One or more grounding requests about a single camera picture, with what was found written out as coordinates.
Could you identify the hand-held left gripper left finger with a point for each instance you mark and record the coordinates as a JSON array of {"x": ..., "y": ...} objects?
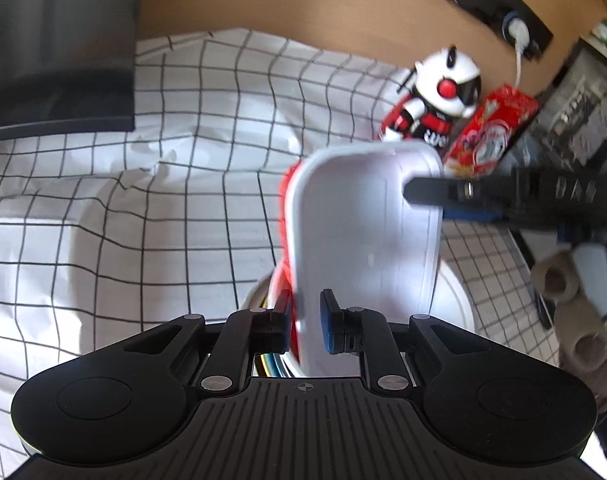
[{"x": 278, "y": 325}]

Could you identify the green printed card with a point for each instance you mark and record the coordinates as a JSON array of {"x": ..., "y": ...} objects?
[{"x": 606, "y": 40}]

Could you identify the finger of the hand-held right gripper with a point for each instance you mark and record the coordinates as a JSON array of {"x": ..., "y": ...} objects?
[
  {"x": 471, "y": 215},
  {"x": 433, "y": 191}
]

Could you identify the red cereal bag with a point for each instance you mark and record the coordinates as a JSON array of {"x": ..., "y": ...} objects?
[{"x": 488, "y": 130}]

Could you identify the white black checkered tablecloth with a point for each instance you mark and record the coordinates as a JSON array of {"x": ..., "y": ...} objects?
[{"x": 108, "y": 235}]

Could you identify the white power plug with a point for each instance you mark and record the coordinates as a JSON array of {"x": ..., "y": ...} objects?
[{"x": 518, "y": 32}]

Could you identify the red white robot toy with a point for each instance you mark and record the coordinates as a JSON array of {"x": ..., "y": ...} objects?
[{"x": 443, "y": 95}]

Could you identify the red rectangular tray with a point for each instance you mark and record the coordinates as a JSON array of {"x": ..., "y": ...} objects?
[{"x": 358, "y": 230}]

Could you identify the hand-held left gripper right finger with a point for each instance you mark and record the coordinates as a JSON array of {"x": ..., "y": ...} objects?
[{"x": 328, "y": 327}]

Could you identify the blue bowl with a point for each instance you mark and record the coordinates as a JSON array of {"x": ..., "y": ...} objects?
[{"x": 278, "y": 366}]

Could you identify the white floral plate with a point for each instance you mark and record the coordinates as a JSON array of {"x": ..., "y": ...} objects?
[{"x": 458, "y": 300}]

